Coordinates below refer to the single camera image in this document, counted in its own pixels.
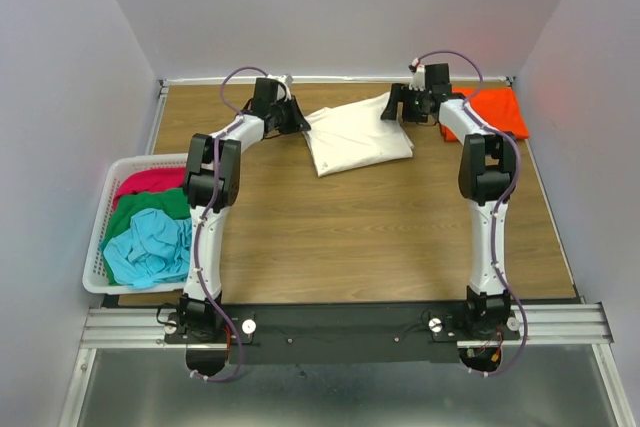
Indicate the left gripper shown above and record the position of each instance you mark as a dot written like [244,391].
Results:
[298,122]

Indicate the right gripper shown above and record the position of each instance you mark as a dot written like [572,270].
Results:
[397,92]

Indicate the white t-shirt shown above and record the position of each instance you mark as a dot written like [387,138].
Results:
[354,135]

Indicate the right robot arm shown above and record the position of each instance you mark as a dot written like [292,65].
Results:
[489,171]

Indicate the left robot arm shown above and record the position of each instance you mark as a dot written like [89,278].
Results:
[211,186]

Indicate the orange folded t-shirt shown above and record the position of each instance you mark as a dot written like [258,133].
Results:
[500,108]

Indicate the green t-shirt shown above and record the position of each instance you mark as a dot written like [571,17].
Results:
[172,202]

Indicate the magenta t-shirt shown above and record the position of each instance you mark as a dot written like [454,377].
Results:
[154,180]

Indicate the light blue t-shirt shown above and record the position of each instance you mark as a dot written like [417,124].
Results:
[155,249]

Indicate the white laundry basket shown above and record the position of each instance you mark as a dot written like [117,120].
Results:
[94,278]

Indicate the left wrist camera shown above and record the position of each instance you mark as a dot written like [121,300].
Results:
[283,86]

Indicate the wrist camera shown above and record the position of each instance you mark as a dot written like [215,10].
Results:
[418,79]
[283,86]

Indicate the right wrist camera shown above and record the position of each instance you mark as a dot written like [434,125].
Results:
[418,79]

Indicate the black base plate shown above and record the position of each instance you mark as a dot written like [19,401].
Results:
[338,333]

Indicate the aluminium frame rail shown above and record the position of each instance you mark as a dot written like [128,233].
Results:
[560,372]

